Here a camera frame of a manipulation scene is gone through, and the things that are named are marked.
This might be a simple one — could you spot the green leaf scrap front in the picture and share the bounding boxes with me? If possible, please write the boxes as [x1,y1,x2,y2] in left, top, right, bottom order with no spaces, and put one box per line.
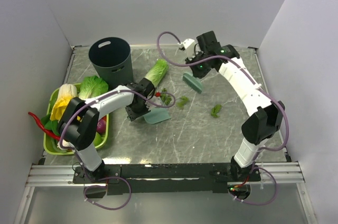
[161,88,172,106]

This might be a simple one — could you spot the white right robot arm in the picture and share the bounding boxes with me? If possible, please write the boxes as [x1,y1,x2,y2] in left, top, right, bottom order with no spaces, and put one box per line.
[180,31,285,181]

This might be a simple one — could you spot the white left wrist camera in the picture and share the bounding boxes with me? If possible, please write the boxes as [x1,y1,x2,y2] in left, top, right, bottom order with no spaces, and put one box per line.
[151,92,163,106]

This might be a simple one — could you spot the green leafy lettuce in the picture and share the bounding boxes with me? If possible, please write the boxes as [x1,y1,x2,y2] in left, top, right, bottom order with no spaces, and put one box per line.
[78,76,109,100]

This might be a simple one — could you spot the aluminium rail frame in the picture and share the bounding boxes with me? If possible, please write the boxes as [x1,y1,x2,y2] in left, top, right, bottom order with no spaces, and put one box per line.
[25,162,305,187]

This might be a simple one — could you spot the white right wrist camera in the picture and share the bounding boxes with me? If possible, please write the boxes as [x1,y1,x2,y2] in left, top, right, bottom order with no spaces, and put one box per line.
[178,39,196,57]

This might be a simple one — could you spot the teal dustpan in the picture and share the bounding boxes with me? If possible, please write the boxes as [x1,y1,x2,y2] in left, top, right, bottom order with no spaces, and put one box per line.
[143,108,171,125]

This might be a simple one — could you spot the long green napa cabbage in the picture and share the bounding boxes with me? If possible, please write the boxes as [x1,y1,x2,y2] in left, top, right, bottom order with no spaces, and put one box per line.
[145,59,169,87]

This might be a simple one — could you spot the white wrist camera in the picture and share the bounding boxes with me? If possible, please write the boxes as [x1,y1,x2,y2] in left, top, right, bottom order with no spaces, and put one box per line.
[151,92,163,106]
[178,39,196,57]

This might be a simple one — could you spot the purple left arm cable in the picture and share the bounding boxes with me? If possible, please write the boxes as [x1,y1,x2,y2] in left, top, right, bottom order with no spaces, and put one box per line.
[58,89,176,211]

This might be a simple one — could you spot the teal hand brush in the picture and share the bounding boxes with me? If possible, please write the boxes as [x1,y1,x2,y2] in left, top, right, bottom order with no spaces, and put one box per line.
[182,72,203,94]

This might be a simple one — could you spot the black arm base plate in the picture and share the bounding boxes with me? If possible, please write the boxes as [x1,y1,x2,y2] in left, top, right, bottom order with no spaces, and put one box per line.
[73,163,261,195]

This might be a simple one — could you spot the dark grey waste bin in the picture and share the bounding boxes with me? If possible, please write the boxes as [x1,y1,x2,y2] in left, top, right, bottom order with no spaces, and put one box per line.
[88,37,134,89]

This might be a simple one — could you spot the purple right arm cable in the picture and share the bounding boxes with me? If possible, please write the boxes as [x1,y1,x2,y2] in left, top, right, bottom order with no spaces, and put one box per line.
[157,31,290,206]

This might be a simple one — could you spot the round green cabbage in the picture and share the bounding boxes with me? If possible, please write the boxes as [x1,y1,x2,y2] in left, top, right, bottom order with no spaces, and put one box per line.
[93,132,102,147]

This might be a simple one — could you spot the green leaf scrap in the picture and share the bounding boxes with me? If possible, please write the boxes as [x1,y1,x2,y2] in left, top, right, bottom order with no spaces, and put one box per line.
[176,96,190,110]
[161,88,172,106]
[210,104,222,118]

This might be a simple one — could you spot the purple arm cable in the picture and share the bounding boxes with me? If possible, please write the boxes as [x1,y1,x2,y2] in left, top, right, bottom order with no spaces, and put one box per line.
[58,89,176,211]
[157,31,290,206]

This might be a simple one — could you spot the yellow white cabbage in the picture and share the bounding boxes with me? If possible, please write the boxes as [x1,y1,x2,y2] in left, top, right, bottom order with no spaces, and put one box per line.
[50,84,78,121]

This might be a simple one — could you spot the purple onion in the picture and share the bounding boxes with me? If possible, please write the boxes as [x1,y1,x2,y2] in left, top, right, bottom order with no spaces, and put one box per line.
[96,118,107,134]

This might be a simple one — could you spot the green leaf scrap back right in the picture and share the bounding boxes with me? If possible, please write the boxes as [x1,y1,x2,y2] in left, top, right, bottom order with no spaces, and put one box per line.
[176,96,190,110]

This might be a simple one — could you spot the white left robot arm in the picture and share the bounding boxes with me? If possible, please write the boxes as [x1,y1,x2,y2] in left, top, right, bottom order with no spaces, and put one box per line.
[57,78,155,183]

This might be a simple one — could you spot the red chili pepper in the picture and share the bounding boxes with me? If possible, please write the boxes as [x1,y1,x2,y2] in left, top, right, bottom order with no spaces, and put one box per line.
[28,112,60,141]

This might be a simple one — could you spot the green leaf scrap centre right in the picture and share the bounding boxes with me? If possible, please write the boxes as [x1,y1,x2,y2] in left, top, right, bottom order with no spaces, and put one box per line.
[210,104,222,118]

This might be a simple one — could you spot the green vegetable basket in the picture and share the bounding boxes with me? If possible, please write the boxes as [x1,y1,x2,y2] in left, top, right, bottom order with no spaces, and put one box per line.
[43,88,109,156]

